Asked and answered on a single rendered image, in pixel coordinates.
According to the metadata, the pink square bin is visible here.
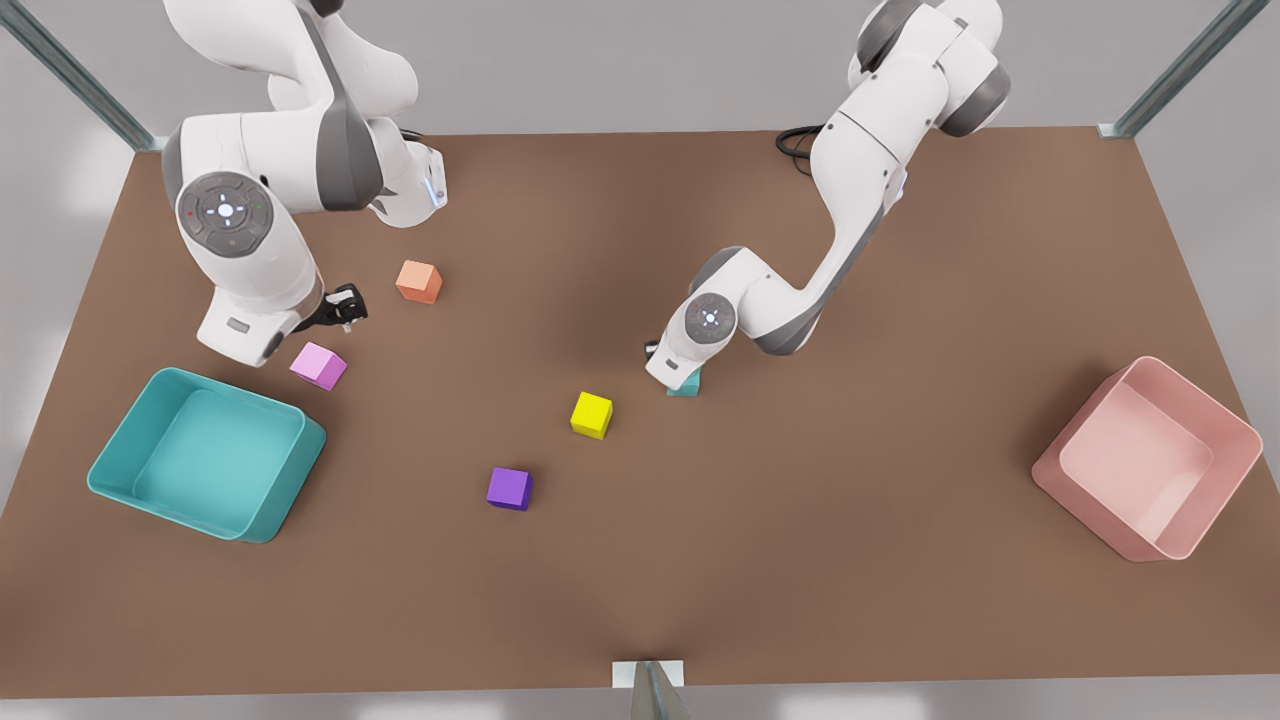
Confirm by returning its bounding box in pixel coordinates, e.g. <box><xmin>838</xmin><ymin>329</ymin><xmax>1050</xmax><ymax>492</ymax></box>
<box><xmin>1031</xmin><ymin>356</ymin><xmax>1264</xmax><ymax>562</ymax></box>

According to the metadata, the black cable loop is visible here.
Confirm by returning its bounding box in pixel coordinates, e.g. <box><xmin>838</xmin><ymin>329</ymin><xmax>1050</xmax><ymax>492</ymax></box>
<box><xmin>775</xmin><ymin>125</ymin><xmax>825</xmax><ymax>177</ymax></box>

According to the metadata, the teal square bin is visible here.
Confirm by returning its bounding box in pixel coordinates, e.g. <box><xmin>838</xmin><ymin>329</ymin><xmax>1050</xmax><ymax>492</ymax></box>
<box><xmin>87</xmin><ymin>367</ymin><xmax>327</xmax><ymax>544</ymax></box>

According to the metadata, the orange cube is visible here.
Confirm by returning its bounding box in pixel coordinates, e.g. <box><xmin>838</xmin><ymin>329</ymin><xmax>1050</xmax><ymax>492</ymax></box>
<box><xmin>395</xmin><ymin>260</ymin><xmax>443</xmax><ymax>305</ymax></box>

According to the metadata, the yellow cube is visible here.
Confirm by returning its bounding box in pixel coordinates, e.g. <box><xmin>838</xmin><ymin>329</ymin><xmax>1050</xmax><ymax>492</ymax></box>
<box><xmin>570</xmin><ymin>391</ymin><xmax>614</xmax><ymax>441</ymax></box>

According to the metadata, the pink cube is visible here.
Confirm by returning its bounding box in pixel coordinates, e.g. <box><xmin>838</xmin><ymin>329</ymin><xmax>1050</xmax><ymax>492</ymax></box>
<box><xmin>290</xmin><ymin>342</ymin><xmax>348</xmax><ymax>392</ymax></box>

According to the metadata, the purple cube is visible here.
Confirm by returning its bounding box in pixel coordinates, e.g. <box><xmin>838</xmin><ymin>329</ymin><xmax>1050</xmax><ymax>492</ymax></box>
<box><xmin>486</xmin><ymin>467</ymin><xmax>534</xmax><ymax>512</ymax></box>

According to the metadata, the silver frame post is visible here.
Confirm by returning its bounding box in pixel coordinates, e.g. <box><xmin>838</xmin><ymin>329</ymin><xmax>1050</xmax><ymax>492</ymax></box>
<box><xmin>0</xmin><ymin>0</ymin><xmax>166</xmax><ymax>153</ymax></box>
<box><xmin>612</xmin><ymin>660</ymin><xmax>691</xmax><ymax>720</ymax></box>
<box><xmin>1097</xmin><ymin>0</ymin><xmax>1272</xmax><ymax>139</ymax></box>

